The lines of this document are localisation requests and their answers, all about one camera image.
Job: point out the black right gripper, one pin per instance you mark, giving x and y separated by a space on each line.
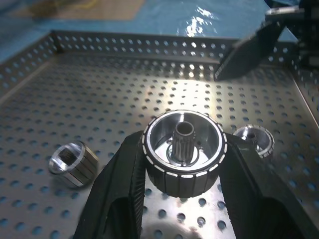
310 32

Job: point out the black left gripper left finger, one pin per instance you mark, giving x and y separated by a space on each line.
117 189

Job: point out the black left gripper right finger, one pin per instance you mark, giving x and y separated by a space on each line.
254 199

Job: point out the black ribbed metal roller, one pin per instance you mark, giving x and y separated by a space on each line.
82 169
184 184
263 140

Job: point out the perforated steel tray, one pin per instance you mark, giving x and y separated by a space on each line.
99 112

